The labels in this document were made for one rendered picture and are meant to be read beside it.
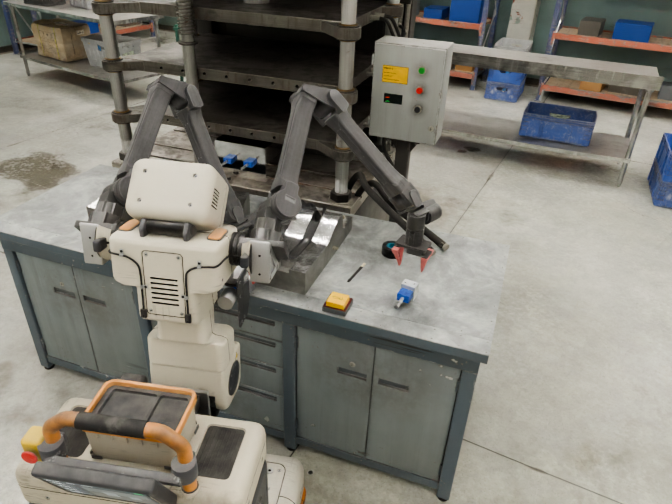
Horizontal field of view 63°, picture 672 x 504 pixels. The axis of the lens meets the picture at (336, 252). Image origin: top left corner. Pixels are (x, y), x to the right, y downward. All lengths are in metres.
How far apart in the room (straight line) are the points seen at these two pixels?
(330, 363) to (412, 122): 1.08
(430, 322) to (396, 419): 0.45
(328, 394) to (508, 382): 1.07
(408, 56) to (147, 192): 1.35
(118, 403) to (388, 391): 0.96
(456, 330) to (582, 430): 1.13
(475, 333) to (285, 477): 0.80
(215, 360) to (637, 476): 1.83
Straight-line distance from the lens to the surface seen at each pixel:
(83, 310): 2.58
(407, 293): 1.86
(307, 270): 1.85
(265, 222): 1.40
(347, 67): 2.33
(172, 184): 1.37
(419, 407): 2.03
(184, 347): 1.59
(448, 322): 1.83
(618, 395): 3.03
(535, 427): 2.72
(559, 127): 5.31
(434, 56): 2.36
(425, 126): 2.43
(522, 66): 5.02
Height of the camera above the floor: 1.91
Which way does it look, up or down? 31 degrees down
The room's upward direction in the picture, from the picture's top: 2 degrees clockwise
